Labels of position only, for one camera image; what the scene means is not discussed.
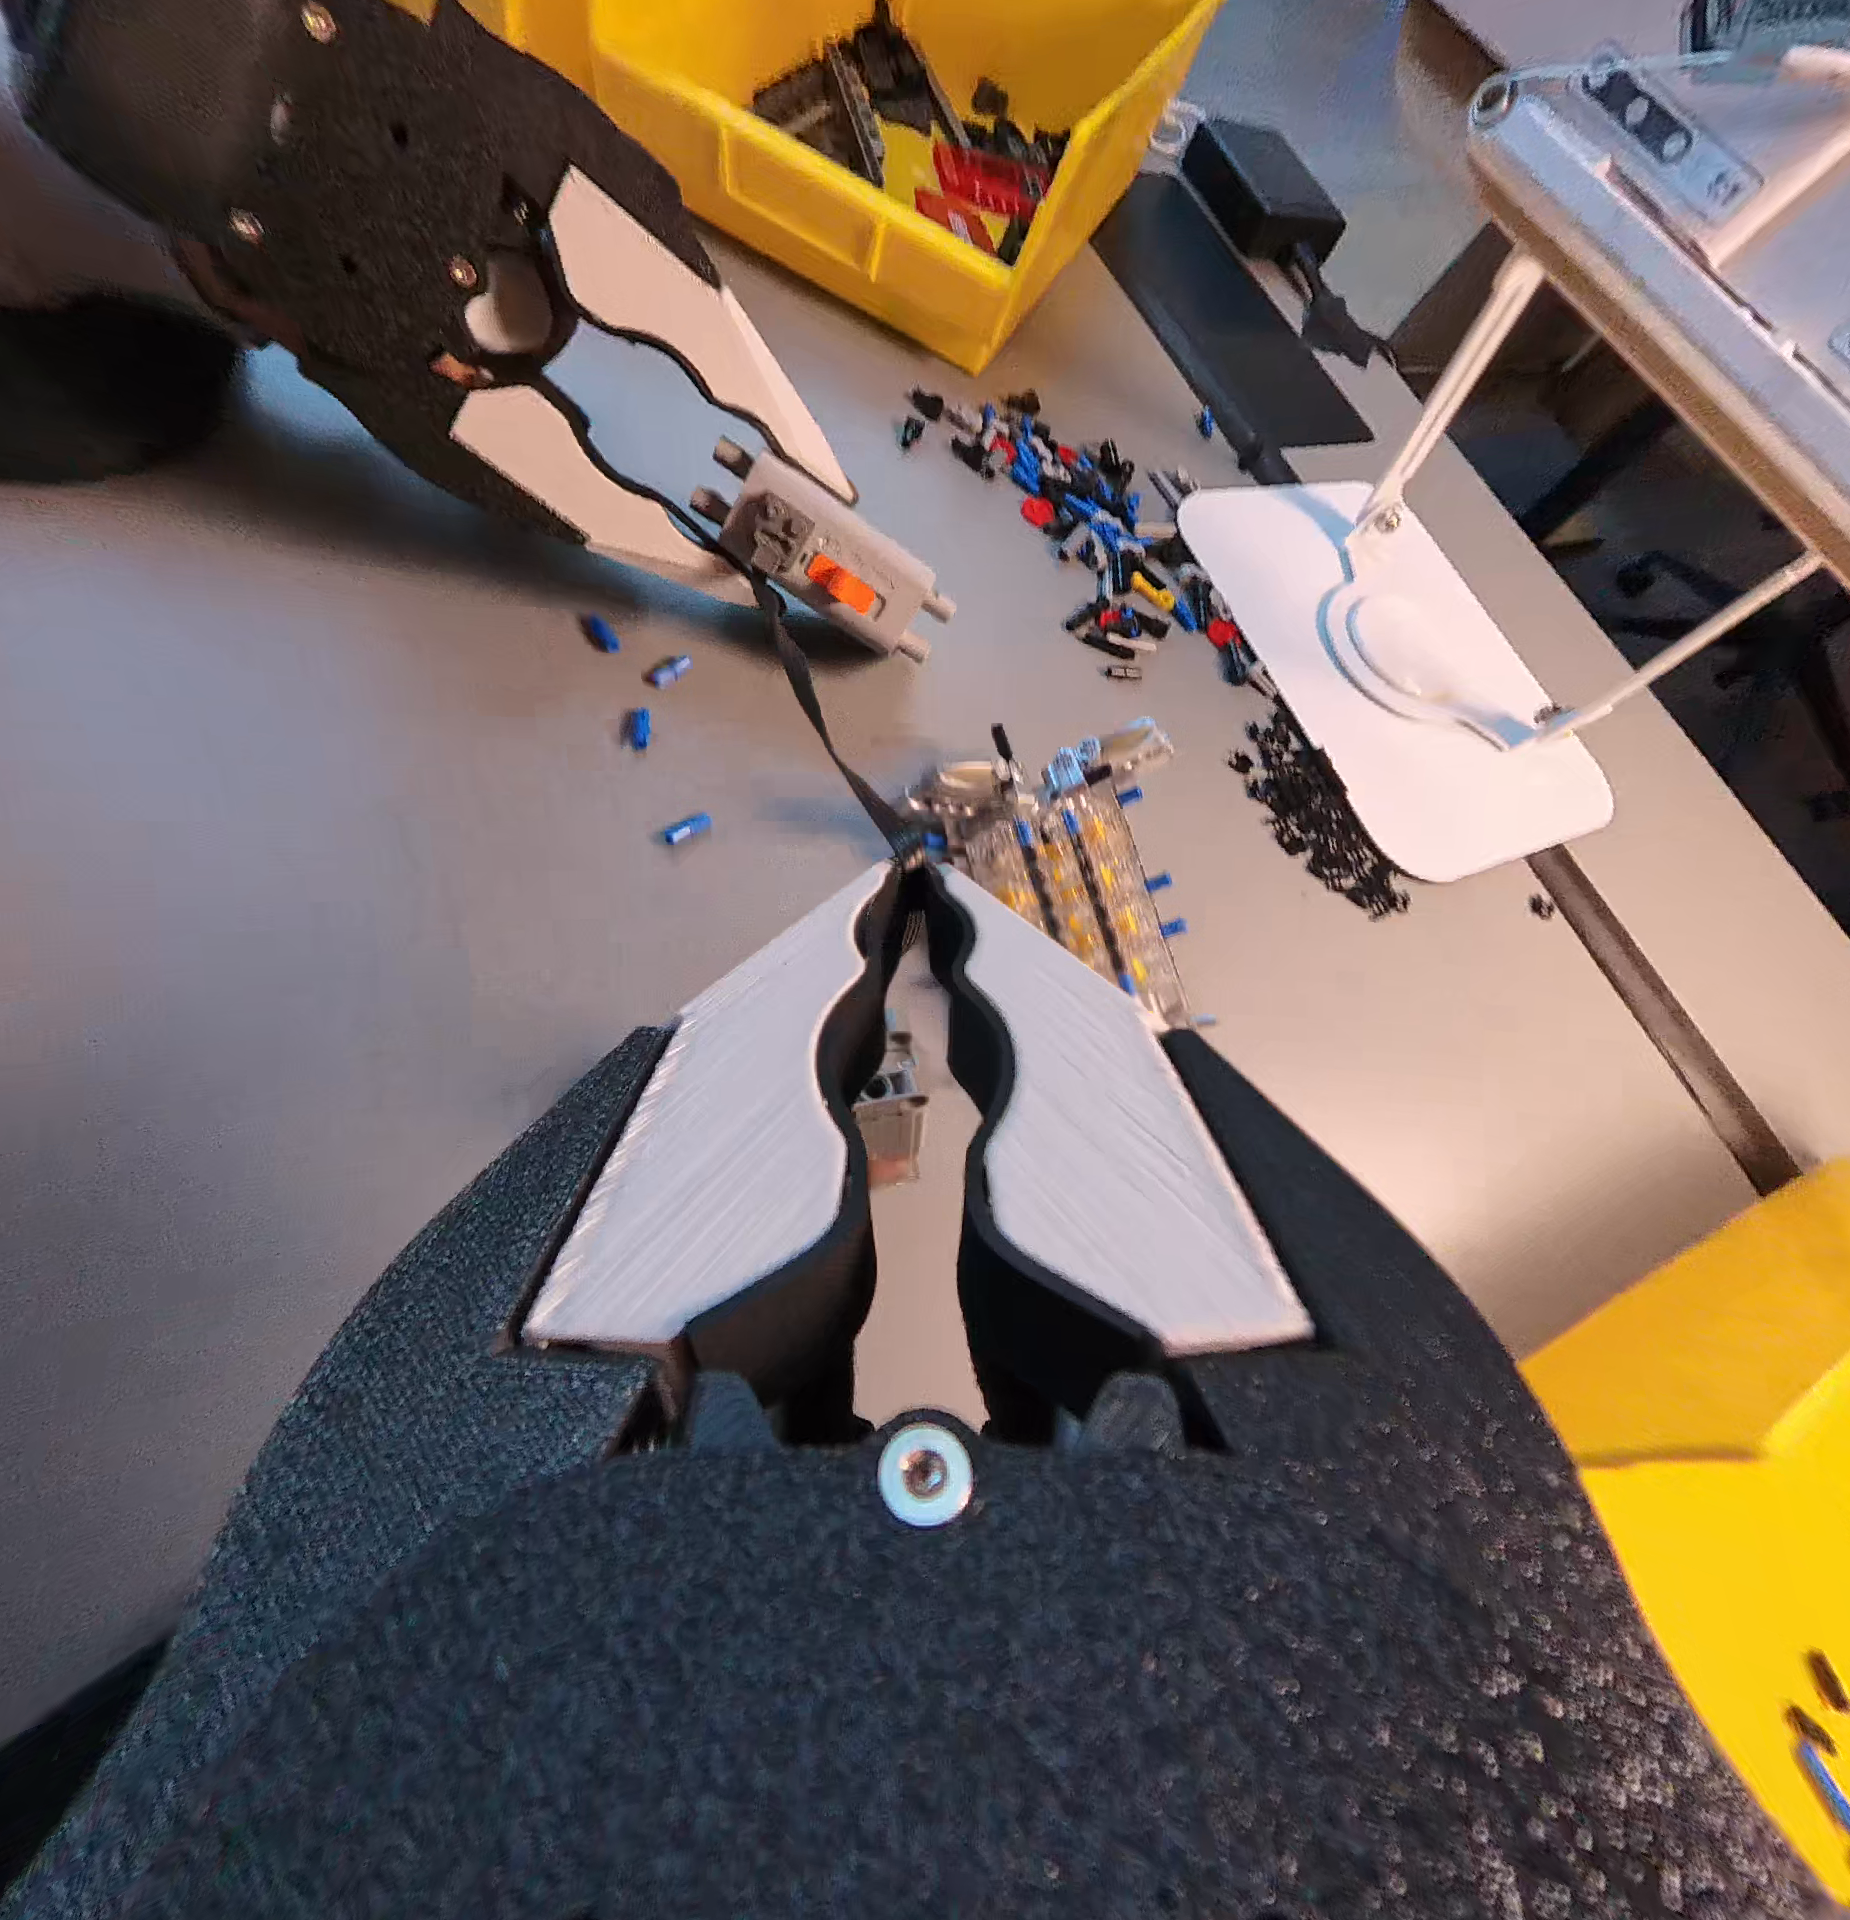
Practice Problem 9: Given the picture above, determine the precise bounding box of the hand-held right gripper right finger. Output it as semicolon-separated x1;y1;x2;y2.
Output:
914;865;1323;1427

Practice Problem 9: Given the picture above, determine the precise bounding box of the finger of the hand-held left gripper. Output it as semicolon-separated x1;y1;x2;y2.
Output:
534;165;861;507
447;382;755;589

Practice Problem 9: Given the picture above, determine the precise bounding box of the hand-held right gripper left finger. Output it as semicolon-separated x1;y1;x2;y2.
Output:
515;865;926;1427

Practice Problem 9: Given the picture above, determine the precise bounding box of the grey battery box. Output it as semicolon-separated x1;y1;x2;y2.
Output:
710;443;958;664

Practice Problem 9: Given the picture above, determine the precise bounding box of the grey transparent engine model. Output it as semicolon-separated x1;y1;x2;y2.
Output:
896;716;1211;1038

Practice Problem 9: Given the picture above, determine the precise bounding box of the pile of mixed building pieces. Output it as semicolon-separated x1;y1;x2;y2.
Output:
896;385;1273;698

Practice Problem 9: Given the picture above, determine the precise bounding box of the grey desk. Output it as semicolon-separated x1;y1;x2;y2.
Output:
0;0;1850;1772

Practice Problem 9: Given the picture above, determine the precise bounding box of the yellow plastic bin with parts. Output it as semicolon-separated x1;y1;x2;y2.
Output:
385;0;1227;361

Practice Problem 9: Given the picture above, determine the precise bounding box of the red transparent panel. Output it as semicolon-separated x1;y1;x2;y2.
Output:
921;138;1062;259

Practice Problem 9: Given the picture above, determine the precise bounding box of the black rounded armrest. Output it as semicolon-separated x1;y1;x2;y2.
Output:
0;287;251;490

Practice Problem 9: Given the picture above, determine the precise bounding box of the pile of black links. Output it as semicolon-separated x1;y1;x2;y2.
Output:
1227;698;1413;916

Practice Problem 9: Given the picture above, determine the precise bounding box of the black power adapter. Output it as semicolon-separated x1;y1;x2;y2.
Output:
1180;116;1353;274

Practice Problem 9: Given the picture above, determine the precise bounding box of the instruction booklet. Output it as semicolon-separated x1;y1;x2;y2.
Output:
1527;0;1850;424

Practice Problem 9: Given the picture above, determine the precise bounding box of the black beam frame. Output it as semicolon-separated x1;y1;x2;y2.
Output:
750;32;926;167

